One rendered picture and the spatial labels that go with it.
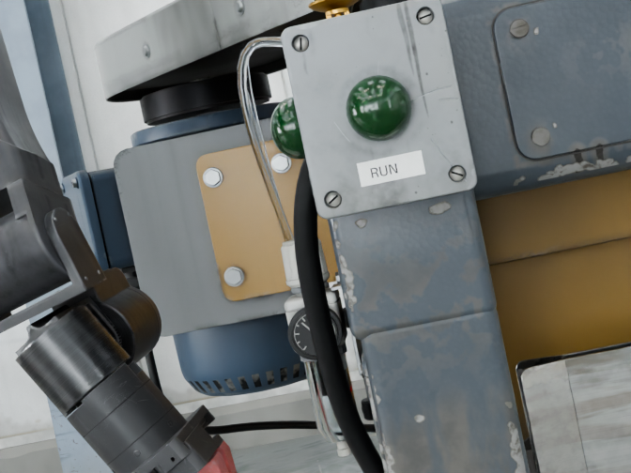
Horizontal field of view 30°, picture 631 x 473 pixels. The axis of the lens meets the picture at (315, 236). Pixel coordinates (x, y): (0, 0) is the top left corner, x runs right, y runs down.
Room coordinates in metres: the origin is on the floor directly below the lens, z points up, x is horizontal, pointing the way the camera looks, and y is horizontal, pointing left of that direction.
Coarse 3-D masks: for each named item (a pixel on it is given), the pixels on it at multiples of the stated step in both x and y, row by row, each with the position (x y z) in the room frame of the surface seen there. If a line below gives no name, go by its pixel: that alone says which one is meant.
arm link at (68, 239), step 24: (48, 216) 0.75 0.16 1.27; (72, 240) 0.76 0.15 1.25; (72, 264) 0.74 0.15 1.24; (96, 264) 0.77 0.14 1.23; (72, 288) 0.74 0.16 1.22; (96, 288) 0.81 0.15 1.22; (120, 288) 0.84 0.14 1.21; (24, 312) 0.75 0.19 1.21; (120, 312) 0.80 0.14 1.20; (144, 312) 0.83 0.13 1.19; (144, 336) 0.82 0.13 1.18
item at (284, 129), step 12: (276, 108) 0.56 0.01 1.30; (288, 108) 0.55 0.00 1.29; (276, 120) 0.56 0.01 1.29; (288, 120) 0.55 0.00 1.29; (276, 132) 0.56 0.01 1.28; (288, 132) 0.55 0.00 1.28; (276, 144) 0.56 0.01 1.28; (288, 144) 0.55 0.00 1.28; (300, 144) 0.55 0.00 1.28; (288, 156) 0.56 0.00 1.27; (300, 156) 0.56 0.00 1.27
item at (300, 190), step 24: (312, 192) 0.60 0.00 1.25; (312, 216) 0.60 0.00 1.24; (312, 240) 0.61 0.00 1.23; (312, 264) 0.61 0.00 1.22; (312, 288) 0.61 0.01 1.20; (312, 312) 0.61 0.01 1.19; (312, 336) 0.62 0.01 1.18; (336, 360) 0.62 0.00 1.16; (336, 384) 0.62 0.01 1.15; (336, 408) 0.63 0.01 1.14; (360, 432) 0.63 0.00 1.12; (360, 456) 0.63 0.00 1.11
